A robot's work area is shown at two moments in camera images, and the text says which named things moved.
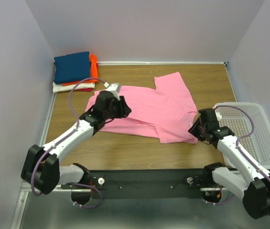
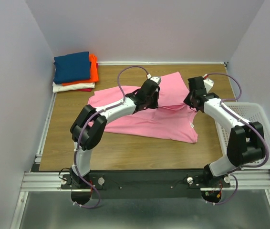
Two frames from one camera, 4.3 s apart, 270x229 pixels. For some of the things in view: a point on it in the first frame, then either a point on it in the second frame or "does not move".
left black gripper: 124,110 -> 155,104
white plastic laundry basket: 263,146 does not move
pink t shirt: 165,112 does not move
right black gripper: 193,129 -> 187,100
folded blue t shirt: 71,67 does not move
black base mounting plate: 145,184 does not move
